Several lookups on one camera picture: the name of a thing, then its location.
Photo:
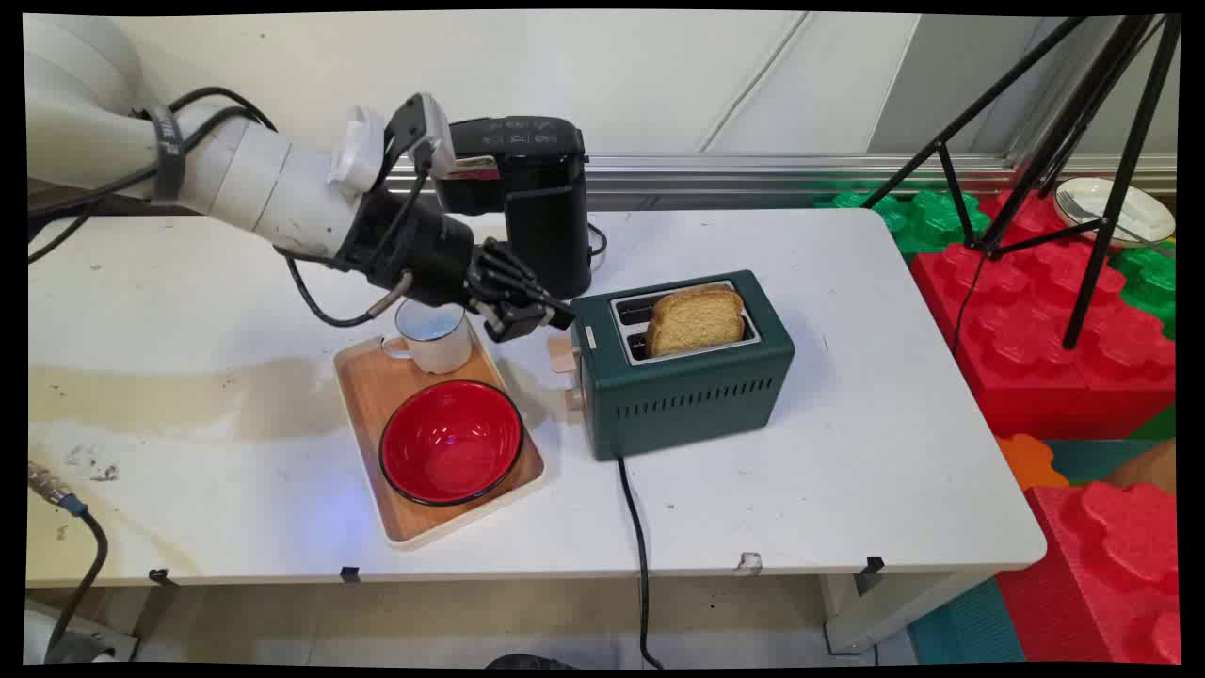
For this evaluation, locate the wooden serving tray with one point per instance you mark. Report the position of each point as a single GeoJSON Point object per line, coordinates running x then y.
{"type": "Point", "coordinates": [414, 443]}

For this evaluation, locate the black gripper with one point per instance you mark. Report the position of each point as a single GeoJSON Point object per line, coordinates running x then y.
{"type": "Point", "coordinates": [414, 247]}

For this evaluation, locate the toasted bread slice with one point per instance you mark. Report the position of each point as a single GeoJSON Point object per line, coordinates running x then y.
{"type": "Point", "coordinates": [695, 320]}

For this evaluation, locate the black camera tripod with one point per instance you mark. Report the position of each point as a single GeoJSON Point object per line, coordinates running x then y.
{"type": "Point", "coordinates": [1064, 160]}

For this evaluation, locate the white plate with fork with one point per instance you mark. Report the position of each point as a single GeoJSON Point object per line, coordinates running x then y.
{"type": "Point", "coordinates": [1116, 209]}

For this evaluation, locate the black coffee machine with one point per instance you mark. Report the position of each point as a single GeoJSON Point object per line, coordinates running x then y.
{"type": "Point", "coordinates": [537, 202]}

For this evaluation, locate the green two-slot toaster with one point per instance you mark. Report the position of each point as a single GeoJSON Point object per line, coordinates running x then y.
{"type": "Point", "coordinates": [692, 377]}

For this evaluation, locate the red bowl black rim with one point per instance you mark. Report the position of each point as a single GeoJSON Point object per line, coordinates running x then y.
{"type": "Point", "coordinates": [452, 441]}

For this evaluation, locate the large red foam block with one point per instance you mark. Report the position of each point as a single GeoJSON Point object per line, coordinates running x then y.
{"type": "Point", "coordinates": [1045, 330]}

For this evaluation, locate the orange foam block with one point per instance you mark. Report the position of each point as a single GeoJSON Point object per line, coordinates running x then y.
{"type": "Point", "coordinates": [1031, 461]}

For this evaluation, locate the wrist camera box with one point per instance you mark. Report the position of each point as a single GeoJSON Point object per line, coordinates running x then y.
{"type": "Point", "coordinates": [428, 132]}

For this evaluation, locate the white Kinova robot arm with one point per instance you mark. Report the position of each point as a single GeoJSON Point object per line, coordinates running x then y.
{"type": "Point", "coordinates": [254, 179]}

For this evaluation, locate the white enamel mug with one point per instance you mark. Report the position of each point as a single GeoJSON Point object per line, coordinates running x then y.
{"type": "Point", "coordinates": [433, 337]}

